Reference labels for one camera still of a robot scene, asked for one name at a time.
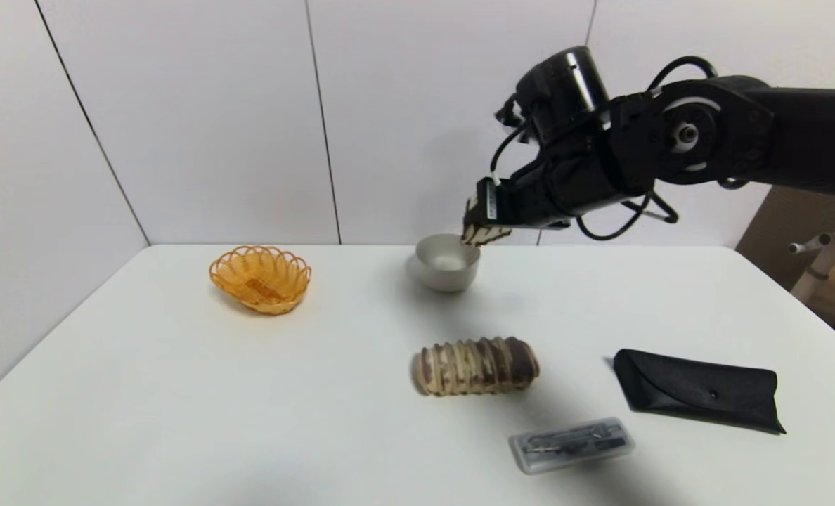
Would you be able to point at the beige round bowl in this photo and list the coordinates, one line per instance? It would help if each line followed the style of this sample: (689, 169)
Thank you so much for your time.
(445, 270)

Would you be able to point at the black glasses case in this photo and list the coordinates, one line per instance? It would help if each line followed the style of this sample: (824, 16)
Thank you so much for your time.
(695, 392)

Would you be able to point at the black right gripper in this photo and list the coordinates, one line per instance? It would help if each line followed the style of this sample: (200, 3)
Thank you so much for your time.
(491, 202)

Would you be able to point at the orange wicker basket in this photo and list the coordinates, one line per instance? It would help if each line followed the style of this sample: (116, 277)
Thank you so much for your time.
(261, 280)

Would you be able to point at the brown desk side panel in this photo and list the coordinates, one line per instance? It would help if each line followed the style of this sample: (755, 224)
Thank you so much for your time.
(776, 232)

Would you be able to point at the white desk leg with crank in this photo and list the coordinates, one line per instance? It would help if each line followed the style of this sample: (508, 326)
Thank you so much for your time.
(829, 256)

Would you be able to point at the chocolate cake slice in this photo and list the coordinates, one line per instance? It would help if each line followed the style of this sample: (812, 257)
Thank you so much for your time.
(479, 235)

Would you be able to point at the clear plastic tool case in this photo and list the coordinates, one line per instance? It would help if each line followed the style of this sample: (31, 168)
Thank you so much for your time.
(571, 445)

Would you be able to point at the striped bread loaf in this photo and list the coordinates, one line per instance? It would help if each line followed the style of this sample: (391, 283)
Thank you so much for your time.
(475, 366)

